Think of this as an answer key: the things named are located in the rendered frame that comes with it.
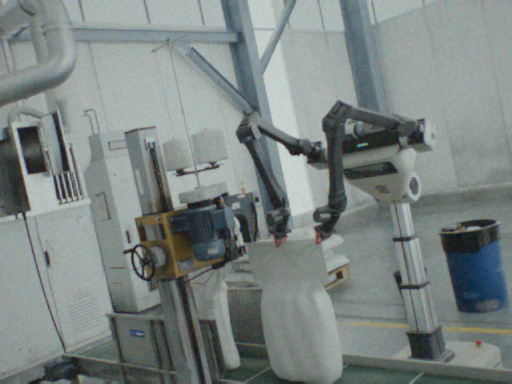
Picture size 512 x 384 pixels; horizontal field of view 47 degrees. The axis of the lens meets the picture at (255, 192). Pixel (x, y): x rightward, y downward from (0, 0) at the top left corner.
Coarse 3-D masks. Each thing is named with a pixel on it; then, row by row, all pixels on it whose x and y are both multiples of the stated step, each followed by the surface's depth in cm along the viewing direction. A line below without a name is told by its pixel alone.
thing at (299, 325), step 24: (288, 240) 287; (312, 240) 275; (264, 264) 301; (288, 264) 289; (312, 264) 277; (264, 288) 299; (288, 288) 288; (312, 288) 278; (264, 312) 295; (288, 312) 284; (312, 312) 276; (264, 336) 300; (288, 336) 286; (312, 336) 277; (336, 336) 281; (288, 360) 289; (312, 360) 279; (336, 360) 279
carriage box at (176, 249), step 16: (176, 208) 306; (144, 224) 287; (144, 240) 293; (160, 240) 280; (176, 240) 280; (144, 256) 292; (176, 256) 279; (192, 256) 286; (160, 272) 285; (176, 272) 277
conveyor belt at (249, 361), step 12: (96, 348) 432; (108, 348) 425; (240, 360) 339; (252, 360) 335; (264, 360) 331; (228, 372) 323; (240, 372) 320; (252, 372) 316; (264, 372) 312; (348, 372) 288; (360, 372) 285; (372, 372) 282; (384, 372) 279; (396, 372) 276; (408, 372) 273; (420, 372) 270
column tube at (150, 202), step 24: (144, 144) 280; (144, 168) 279; (144, 192) 282; (168, 192) 287; (144, 216) 286; (168, 288) 283; (168, 312) 287; (192, 312) 289; (168, 336) 290; (192, 360) 286
